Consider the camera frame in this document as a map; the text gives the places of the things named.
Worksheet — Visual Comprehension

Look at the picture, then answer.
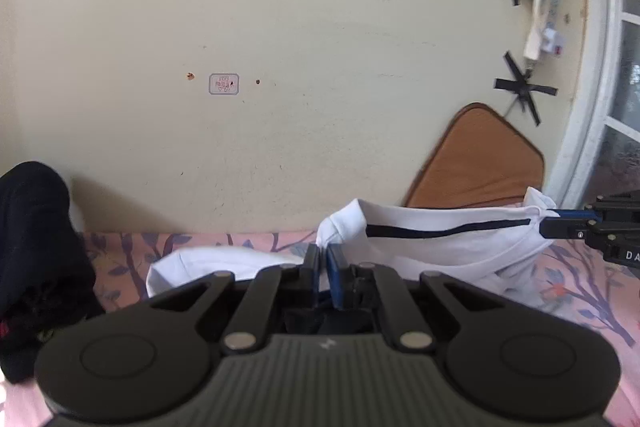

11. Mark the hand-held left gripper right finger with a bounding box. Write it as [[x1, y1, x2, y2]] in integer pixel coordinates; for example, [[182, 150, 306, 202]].
[[325, 243, 508, 353]]

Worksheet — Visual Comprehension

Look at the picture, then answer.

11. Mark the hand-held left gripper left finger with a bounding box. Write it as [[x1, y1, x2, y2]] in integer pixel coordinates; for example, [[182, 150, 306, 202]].
[[142, 243, 322, 353]]

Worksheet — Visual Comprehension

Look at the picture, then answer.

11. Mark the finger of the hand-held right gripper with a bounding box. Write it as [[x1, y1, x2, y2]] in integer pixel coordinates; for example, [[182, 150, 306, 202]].
[[540, 218, 640, 241], [547, 191, 640, 222]]

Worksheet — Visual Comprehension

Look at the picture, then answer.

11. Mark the white printed t-shirt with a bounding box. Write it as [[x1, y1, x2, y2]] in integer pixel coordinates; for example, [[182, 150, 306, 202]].
[[146, 246, 308, 299]]

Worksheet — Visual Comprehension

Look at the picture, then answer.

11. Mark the white garment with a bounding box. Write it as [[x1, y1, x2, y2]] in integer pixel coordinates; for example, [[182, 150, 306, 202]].
[[316, 187, 560, 288]]

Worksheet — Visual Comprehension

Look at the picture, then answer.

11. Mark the dark clothes pile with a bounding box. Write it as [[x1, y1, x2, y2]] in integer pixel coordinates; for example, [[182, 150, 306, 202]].
[[0, 161, 103, 383]]

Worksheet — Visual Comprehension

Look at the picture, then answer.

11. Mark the brown cushion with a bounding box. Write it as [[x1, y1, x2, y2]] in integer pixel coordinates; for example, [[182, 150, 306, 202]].
[[404, 103, 546, 208]]

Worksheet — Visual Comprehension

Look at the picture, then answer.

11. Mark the white framed window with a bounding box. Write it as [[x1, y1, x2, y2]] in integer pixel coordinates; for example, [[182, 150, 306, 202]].
[[550, 0, 640, 212]]

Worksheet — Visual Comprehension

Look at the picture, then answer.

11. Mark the white power strip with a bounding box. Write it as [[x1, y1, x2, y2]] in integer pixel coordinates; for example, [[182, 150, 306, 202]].
[[522, 0, 565, 62]]

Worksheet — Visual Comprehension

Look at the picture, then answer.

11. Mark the pink floral bed sheet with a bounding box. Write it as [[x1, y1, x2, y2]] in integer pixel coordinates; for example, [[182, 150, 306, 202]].
[[0, 229, 640, 427]]

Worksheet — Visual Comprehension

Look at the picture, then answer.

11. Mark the small wall sticker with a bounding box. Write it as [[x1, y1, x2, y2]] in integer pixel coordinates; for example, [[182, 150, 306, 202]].
[[208, 73, 240, 96]]

